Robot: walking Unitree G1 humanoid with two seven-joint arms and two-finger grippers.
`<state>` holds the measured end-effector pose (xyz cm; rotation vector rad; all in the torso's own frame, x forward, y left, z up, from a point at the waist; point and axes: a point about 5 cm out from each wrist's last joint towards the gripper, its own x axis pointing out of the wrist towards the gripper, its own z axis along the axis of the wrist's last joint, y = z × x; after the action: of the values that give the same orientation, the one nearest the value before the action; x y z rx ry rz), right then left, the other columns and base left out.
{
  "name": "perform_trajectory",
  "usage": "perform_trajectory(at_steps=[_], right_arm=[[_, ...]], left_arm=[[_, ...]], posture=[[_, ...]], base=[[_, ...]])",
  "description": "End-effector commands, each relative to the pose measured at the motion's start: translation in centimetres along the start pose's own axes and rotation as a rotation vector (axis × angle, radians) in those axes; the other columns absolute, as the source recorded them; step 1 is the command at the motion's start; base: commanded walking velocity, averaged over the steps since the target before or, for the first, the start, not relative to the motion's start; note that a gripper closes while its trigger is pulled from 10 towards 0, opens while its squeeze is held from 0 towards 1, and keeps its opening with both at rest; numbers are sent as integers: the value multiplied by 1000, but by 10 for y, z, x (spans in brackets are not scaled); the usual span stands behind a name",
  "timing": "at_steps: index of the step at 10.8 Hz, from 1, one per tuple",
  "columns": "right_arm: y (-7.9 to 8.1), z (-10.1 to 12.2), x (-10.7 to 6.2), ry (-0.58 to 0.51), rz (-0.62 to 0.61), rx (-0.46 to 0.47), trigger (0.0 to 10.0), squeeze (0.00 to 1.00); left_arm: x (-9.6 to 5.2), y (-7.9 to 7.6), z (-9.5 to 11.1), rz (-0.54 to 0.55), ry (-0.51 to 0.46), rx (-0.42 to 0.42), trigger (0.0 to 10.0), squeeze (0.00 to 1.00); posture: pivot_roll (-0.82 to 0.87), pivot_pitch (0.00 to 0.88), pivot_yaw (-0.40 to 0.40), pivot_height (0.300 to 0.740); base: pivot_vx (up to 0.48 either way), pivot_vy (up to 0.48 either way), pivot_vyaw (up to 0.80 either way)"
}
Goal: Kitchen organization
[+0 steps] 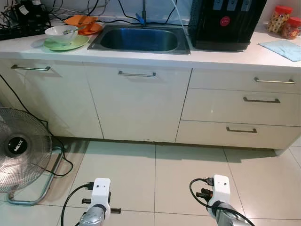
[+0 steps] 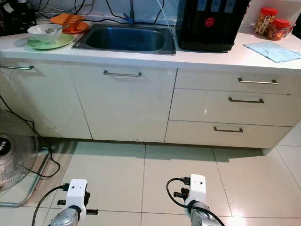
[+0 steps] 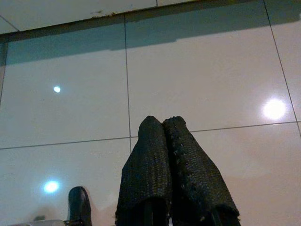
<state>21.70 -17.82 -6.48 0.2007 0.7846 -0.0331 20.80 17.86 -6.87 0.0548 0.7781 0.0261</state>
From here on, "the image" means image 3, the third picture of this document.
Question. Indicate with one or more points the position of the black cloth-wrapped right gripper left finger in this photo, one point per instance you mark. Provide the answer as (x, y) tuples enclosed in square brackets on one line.
[(145, 176)]

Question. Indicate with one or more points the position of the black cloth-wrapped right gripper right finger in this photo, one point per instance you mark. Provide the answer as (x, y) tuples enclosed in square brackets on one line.
[(195, 183)]

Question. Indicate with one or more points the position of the black robot foot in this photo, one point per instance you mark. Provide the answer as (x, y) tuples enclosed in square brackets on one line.
[(80, 207)]

